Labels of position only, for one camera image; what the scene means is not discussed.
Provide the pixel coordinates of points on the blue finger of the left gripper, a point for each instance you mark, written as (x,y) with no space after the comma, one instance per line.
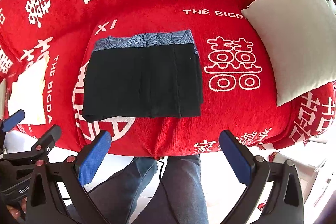
(43,146)
(8,124)

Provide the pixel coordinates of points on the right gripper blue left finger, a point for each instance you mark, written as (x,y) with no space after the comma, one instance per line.
(45,203)

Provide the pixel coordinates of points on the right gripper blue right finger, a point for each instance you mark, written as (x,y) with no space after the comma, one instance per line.
(285,201)

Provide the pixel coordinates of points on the black pants with blue stripe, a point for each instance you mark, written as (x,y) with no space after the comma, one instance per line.
(151,75)

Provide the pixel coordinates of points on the person's left hand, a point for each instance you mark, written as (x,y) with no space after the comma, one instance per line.
(15,212)

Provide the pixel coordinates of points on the white folded cloth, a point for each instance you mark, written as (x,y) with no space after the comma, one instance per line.
(27,93)

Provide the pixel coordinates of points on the small grey cushion left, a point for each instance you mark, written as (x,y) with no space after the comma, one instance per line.
(2,98)

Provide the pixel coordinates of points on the person's legs in jeans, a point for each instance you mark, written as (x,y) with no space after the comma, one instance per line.
(179,197)

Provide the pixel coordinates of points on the red sofa cover with characters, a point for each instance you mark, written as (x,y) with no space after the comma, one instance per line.
(239,88)

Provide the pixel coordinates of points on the grey throw pillow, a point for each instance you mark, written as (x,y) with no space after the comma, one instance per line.
(299,37)

